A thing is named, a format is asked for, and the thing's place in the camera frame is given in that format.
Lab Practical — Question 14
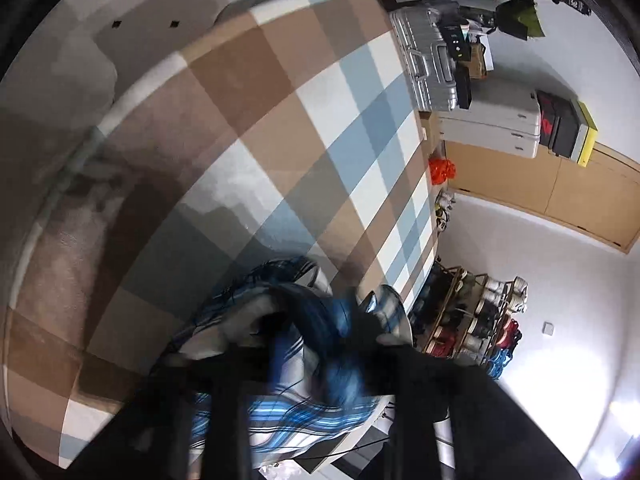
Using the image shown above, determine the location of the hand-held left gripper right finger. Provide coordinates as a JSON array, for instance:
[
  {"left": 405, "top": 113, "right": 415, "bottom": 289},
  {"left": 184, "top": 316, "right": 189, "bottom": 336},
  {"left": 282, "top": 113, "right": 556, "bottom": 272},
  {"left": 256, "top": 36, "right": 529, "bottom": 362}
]
[{"left": 350, "top": 305, "right": 571, "bottom": 480}]

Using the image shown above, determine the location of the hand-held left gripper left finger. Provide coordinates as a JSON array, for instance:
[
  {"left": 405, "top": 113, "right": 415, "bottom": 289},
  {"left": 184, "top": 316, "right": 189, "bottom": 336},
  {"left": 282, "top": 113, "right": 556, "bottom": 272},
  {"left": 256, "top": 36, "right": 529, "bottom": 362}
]
[{"left": 70, "top": 345, "right": 261, "bottom": 480}]

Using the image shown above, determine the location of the blue plaid shirt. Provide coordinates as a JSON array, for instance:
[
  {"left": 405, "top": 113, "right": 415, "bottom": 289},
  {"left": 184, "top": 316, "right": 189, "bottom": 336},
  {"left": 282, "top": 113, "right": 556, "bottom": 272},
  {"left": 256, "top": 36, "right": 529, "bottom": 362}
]
[{"left": 160, "top": 257, "right": 416, "bottom": 466}]

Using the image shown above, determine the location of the bamboo shoe rack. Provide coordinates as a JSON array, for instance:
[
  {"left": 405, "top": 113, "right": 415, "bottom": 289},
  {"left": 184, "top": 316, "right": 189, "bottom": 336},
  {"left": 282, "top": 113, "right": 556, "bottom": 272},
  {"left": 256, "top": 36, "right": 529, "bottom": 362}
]
[{"left": 407, "top": 257, "right": 531, "bottom": 381}]

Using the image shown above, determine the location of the collection of boots and sneakers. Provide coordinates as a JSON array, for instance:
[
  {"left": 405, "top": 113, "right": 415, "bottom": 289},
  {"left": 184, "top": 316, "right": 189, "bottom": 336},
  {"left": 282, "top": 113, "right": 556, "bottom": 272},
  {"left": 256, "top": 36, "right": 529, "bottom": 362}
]
[{"left": 410, "top": 260, "right": 531, "bottom": 366}]

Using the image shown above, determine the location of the row of assorted sneakers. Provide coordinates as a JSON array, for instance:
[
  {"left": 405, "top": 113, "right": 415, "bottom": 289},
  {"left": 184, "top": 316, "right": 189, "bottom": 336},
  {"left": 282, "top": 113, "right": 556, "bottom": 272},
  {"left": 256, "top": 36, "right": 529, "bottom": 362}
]
[{"left": 432, "top": 189, "right": 458, "bottom": 235}]

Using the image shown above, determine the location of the orange plastic bag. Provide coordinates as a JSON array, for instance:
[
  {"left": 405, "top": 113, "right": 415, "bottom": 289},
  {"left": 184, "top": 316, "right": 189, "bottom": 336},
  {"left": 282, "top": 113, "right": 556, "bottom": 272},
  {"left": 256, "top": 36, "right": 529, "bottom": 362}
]
[{"left": 428, "top": 157, "right": 458, "bottom": 186}]

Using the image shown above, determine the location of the wooden door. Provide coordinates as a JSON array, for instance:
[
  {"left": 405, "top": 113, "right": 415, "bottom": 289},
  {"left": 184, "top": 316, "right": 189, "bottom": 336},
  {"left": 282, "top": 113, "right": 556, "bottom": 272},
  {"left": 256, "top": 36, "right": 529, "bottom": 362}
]
[{"left": 445, "top": 140, "right": 640, "bottom": 256}]

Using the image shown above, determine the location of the cardboard box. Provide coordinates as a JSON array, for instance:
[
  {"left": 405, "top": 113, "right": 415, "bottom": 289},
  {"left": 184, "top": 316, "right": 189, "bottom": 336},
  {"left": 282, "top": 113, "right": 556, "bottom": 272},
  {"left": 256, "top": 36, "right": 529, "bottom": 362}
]
[{"left": 417, "top": 110, "right": 441, "bottom": 143}]

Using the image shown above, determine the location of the checkered blanket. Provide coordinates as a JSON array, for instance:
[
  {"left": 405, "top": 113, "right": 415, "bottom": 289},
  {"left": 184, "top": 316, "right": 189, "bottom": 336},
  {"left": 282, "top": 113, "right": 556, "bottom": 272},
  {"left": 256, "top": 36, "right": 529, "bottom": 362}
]
[{"left": 0, "top": 0, "right": 441, "bottom": 471}]

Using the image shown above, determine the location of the white cabinet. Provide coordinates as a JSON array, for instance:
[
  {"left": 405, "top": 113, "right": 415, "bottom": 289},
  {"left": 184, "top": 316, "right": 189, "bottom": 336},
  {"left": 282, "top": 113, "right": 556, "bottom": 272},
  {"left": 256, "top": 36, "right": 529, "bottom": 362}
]
[{"left": 437, "top": 82, "right": 543, "bottom": 158}]

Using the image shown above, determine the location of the red and black shoe box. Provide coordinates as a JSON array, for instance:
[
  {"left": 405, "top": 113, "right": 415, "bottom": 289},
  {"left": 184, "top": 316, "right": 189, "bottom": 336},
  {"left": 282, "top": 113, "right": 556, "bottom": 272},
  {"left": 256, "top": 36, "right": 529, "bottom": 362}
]
[{"left": 535, "top": 89, "right": 563, "bottom": 153}]

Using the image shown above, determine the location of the yellow box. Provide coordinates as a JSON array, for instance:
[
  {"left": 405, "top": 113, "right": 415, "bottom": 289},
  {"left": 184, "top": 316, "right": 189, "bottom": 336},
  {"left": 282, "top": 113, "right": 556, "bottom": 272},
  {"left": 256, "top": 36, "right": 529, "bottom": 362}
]
[{"left": 575, "top": 101, "right": 599, "bottom": 167}]

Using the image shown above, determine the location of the silver suitcase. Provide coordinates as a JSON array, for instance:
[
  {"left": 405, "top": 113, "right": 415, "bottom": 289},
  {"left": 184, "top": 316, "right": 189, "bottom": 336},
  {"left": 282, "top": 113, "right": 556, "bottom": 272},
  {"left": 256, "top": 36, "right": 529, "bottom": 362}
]
[{"left": 389, "top": 2, "right": 473, "bottom": 113}]

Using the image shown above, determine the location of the black labelled box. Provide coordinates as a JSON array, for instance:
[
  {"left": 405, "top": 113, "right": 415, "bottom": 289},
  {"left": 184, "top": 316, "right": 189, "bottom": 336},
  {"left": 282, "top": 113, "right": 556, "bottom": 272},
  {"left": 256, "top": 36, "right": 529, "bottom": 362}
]
[{"left": 440, "top": 14, "right": 473, "bottom": 58}]

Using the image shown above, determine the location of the green bag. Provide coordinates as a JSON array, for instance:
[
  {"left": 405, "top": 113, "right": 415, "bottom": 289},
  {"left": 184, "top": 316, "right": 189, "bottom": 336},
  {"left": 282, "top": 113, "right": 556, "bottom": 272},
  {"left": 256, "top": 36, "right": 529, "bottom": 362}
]
[{"left": 496, "top": 0, "right": 546, "bottom": 41}]

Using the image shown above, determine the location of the grey dotted bedsheet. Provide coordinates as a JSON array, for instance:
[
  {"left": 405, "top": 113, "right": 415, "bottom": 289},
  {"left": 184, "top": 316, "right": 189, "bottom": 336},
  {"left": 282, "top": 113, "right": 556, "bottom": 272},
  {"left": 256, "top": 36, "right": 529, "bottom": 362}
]
[{"left": 10, "top": 0, "right": 361, "bottom": 126}]

